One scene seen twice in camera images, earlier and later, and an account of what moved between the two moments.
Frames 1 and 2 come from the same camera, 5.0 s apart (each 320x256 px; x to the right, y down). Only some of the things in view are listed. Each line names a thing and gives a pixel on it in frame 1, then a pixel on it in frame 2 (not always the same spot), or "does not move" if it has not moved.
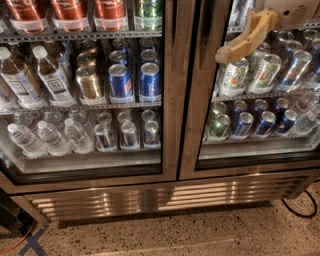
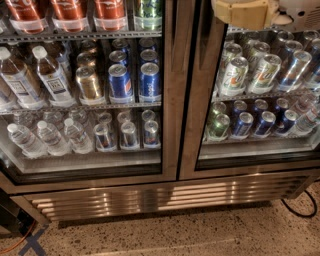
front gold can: (87, 82) does not move
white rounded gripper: (294, 12) → (299, 13)
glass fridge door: (258, 112) does not move
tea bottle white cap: (53, 78) does not move
